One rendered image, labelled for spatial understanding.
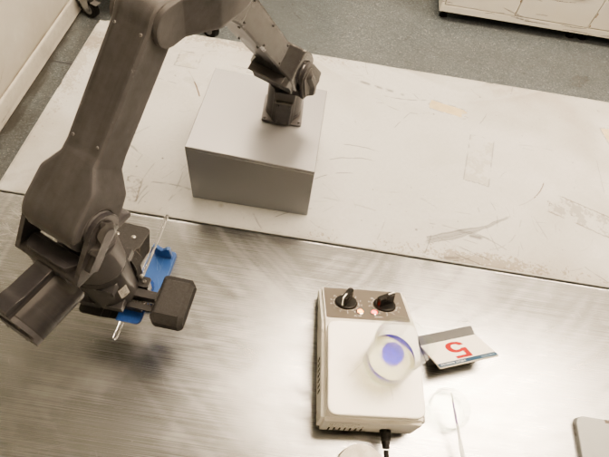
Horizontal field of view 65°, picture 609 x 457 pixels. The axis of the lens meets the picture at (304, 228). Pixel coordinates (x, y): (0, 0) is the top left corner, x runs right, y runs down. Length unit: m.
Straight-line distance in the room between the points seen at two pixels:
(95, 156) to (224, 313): 0.37
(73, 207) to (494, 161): 0.78
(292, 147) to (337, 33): 2.06
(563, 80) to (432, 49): 0.70
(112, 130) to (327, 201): 0.49
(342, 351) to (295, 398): 0.11
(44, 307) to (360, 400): 0.36
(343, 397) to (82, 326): 0.38
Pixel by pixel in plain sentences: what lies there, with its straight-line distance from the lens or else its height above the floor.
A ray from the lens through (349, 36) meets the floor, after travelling 2.79.
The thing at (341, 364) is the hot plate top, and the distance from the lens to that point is 0.63.
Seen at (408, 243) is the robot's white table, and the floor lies 0.90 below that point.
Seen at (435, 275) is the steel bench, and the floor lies 0.90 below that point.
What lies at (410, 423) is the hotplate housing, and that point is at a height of 0.97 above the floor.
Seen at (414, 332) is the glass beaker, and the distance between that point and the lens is 0.59.
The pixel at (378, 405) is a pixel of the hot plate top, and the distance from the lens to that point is 0.62.
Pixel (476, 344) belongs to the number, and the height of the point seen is 0.92.
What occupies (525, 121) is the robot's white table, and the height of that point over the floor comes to 0.90.
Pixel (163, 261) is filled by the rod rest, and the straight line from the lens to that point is 0.77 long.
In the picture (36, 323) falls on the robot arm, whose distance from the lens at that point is 0.51.
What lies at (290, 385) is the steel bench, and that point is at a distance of 0.70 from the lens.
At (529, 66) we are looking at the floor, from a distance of 2.99.
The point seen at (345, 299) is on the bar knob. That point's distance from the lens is 0.68.
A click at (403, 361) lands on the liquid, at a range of 0.61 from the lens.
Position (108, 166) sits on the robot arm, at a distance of 0.46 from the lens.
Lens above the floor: 1.58
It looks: 57 degrees down
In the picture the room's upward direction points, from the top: 10 degrees clockwise
